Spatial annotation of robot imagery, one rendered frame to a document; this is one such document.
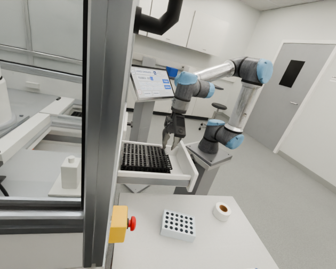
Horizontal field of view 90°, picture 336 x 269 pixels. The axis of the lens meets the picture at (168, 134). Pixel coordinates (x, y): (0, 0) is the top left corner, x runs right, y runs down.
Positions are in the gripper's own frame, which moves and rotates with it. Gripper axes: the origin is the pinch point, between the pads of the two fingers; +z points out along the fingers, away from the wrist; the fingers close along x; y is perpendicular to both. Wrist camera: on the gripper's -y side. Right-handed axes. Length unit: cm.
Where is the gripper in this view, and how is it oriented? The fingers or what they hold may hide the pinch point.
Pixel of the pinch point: (168, 148)
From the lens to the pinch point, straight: 81.8
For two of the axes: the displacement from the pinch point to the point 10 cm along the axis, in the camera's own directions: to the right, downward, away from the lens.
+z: -2.5, 8.7, 4.2
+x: -9.5, -1.5, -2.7
